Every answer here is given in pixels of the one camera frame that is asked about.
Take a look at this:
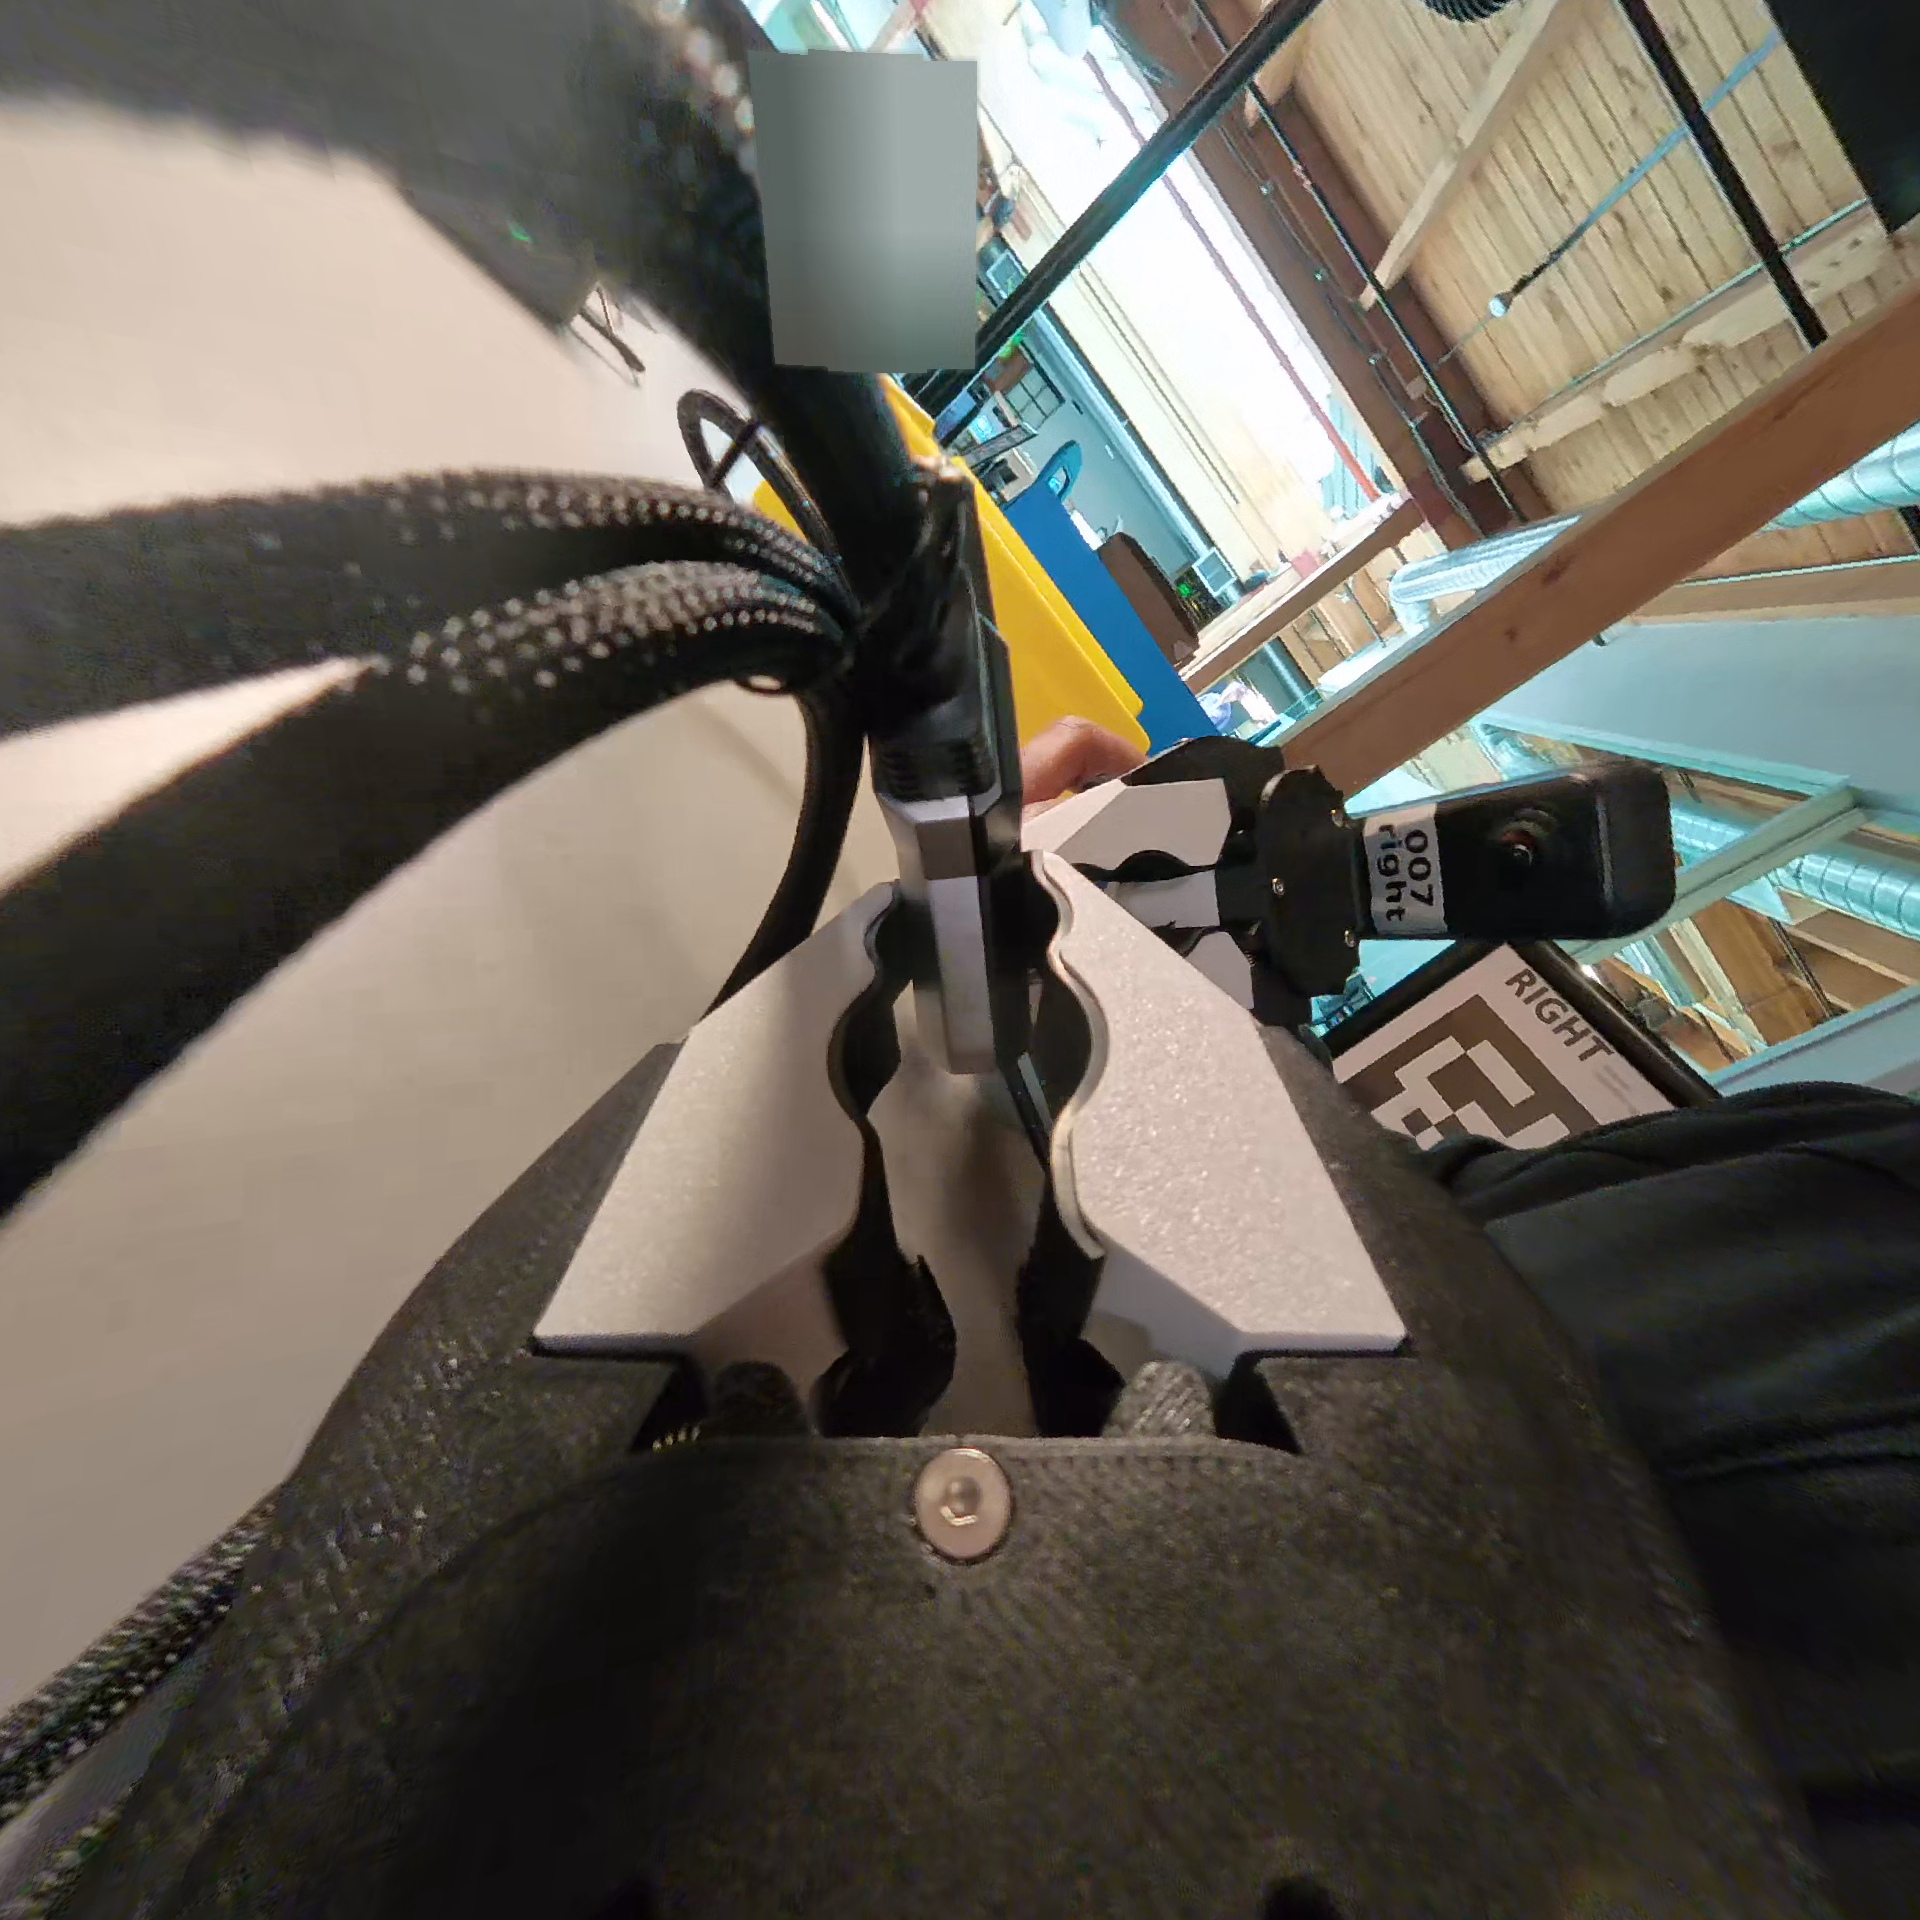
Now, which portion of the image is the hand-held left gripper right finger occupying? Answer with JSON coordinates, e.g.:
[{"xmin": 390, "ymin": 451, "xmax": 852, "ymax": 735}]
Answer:
[{"xmin": 1018, "ymin": 853, "xmax": 1412, "ymax": 1433}]

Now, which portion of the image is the wooden beam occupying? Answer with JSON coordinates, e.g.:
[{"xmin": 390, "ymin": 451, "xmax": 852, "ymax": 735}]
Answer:
[{"xmin": 1274, "ymin": 277, "xmax": 1920, "ymax": 789}]

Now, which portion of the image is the black metal pole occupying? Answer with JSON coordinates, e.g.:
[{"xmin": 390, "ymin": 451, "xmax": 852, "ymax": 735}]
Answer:
[{"xmin": 930, "ymin": 0, "xmax": 1325, "ymax": 413}]

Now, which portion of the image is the black smooth cable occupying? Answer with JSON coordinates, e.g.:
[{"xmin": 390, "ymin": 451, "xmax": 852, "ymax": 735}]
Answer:
[{"xmin": 0, "ymin": 0, "xmax": 961, "ymax": 1825}]

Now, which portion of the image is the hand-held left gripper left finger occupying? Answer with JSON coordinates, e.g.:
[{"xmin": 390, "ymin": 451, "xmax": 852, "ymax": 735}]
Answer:
[{"xmin": 527, "ymin": 882, "xmax": 961, "ymax": 1431}]

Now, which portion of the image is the yellow plastic bin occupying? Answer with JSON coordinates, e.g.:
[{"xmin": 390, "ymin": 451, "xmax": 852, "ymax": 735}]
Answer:
[{"xmin": 750, "ymin": 375, "xmax": 1154, "ymax": 758}]

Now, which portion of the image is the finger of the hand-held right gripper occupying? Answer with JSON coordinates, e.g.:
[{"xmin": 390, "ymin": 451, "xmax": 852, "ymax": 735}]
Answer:
[
  {"xmin": 1029, "ymin": 777, "xmax": 1230, "ymax": 885},
  {"xmin": 1105, "ymin": 870, "xmax": 1258, "ymax": 1023}
]

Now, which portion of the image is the black hdmi switch with button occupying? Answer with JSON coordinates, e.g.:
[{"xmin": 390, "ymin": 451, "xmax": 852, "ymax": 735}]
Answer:
[{"xmin": 871, "ymin": 465, "xmax": 1038, "ymax": 1074}]

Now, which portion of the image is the person's right hand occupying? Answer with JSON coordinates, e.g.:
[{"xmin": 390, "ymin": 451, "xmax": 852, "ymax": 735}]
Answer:
[{"xmin": 1023, "ymin": 715, "xmax": 1151, "ymax": 822}]

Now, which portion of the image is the blue panel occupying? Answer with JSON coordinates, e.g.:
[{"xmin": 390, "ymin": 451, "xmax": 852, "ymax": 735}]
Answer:
[{"xmin": 1000, "ymin": 479, "xmax": 1202, "ymax": 724}]

